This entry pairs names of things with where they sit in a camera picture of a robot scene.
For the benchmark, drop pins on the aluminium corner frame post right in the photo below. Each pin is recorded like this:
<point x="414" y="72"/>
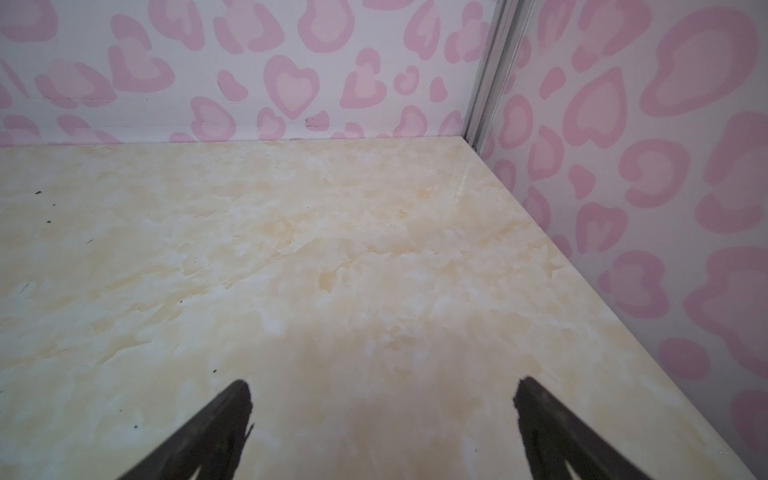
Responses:
<point x="503" y="41"/>

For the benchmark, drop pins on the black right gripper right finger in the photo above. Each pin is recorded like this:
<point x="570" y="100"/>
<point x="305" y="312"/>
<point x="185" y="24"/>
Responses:
<point x="559" y="445"/>

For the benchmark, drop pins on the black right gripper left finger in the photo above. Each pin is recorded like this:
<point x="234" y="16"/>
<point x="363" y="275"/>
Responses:
<point x="208" y="446"/>

